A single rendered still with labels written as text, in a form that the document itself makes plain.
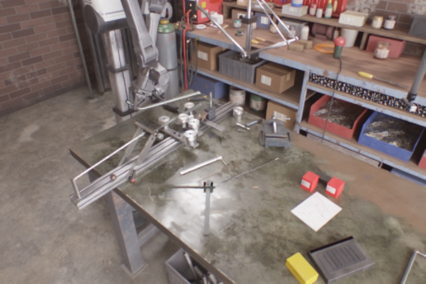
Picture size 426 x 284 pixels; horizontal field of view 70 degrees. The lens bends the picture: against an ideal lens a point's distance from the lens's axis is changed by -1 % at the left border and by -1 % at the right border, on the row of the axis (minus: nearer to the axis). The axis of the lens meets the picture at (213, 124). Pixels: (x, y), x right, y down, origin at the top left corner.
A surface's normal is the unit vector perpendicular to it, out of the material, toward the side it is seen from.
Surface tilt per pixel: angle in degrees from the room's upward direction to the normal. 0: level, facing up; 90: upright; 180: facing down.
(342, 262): 0
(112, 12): 90
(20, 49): 90
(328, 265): 0
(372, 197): 0
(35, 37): 90
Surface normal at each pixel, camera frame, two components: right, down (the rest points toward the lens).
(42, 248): 0.00, -0.84
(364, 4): -0.66, 0.41
